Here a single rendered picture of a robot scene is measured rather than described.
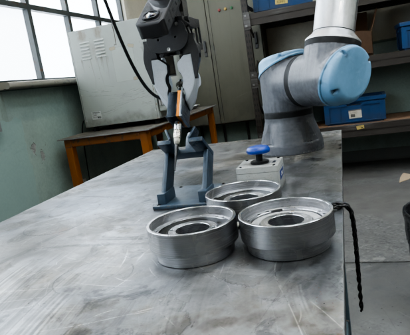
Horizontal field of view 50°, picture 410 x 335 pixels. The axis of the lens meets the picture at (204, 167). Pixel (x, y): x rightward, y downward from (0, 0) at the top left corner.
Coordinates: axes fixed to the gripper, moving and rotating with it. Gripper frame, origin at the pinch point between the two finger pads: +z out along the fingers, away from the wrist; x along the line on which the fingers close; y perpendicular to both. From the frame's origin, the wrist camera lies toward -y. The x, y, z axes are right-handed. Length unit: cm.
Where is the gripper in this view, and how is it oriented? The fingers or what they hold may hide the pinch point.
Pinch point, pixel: (179, 104)
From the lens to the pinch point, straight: 75.6
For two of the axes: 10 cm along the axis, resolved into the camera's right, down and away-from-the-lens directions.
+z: 1.5, 9.7, 1.9
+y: 2.8, -2.2, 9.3
